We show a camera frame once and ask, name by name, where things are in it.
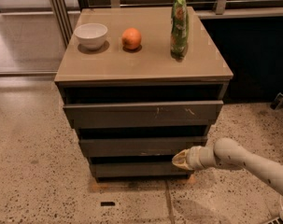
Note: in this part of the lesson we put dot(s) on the green chip bag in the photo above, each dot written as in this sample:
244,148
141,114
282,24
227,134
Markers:
180,28

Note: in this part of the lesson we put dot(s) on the small grey floor bracket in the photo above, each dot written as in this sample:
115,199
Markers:
278,101

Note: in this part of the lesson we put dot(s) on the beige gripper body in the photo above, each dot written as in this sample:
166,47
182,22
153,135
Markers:
194,158

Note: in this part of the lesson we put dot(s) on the white ceramic bowl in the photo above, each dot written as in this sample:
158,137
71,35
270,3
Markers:
91,35

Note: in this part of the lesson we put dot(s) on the orange fruit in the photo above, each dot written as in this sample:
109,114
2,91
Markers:
131,38

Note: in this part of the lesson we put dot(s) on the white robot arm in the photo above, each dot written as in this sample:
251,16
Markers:
228,154

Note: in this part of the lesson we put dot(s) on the grey top drawer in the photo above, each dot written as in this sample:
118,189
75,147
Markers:
129,115

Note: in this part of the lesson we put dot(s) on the grey drawer cabinet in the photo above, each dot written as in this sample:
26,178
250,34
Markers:
149,74

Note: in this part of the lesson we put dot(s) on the grey drawer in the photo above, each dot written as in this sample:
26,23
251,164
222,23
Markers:
136,169
129,115
138,146

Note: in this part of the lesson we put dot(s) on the grey bottom drawer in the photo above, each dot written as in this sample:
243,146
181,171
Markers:
136,169

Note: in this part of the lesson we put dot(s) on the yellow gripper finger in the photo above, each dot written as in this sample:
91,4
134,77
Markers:
181,160

